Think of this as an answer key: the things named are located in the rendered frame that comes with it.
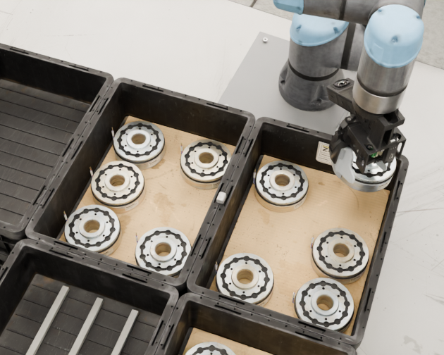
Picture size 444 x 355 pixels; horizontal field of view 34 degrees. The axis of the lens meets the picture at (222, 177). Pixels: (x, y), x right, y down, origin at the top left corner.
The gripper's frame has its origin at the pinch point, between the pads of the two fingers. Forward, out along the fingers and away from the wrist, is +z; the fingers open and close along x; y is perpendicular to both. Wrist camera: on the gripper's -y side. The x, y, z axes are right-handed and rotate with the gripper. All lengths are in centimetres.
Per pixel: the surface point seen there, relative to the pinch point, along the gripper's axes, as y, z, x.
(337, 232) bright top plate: 4.8, 13.3, -3.2
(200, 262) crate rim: 3.4, 6.3, -30.2
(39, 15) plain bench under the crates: -92, 30, -34
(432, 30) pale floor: -99, 101, 113
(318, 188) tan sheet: -6.8, 16.5, -0.2
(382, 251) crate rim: 14.6, 6.3, -1.2
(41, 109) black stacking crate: -49, 17, -44
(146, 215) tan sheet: -15.1, 16.4, -33.5
